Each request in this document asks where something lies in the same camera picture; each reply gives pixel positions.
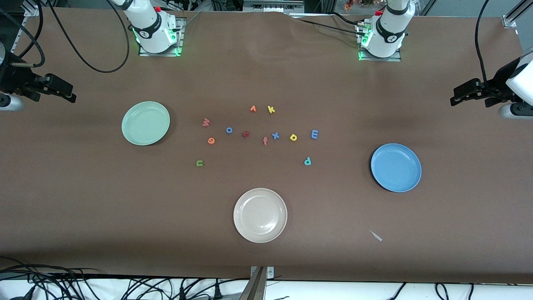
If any small metal bracket plate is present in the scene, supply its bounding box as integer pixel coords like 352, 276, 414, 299
250, 266, 275, 279

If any grey metal bar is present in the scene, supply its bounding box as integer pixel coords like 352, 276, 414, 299
239, 267, 267, 300

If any beige plate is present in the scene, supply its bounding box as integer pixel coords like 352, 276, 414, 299
233, 188, 288, 243

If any brown table cover sheet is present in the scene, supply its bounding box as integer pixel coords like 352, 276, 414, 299
0, 7, 533, 284

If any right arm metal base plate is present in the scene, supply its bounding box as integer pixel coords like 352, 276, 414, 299
138, 17, 184, 57

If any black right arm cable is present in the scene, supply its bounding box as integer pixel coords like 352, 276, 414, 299
0, 0, 130, 73

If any black table cable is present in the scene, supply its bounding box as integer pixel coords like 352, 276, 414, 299
291, 17, 369, 37
331, 12, 371, 26

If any grey metal frame beam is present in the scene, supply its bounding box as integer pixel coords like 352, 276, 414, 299
243, 0, 304, 14

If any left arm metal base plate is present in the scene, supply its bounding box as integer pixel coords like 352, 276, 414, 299
358, 24, 402, 62

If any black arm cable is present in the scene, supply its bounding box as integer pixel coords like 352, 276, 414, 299
475, 0, 492, 84
0, 0, 130, 73

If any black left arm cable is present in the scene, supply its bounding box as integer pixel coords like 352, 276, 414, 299
475, 0, 492, 84

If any orange flower bunch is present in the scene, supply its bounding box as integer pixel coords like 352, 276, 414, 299
344, 0, 375, 11

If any aluminium frame profile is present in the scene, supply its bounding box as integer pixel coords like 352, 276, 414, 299
8, 0, 42, 57
502, 0, 533, 28

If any blue plate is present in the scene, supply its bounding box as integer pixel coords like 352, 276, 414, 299
370, 143, 422, 193

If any green plate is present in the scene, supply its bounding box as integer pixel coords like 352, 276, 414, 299
121, 101, 171, 146

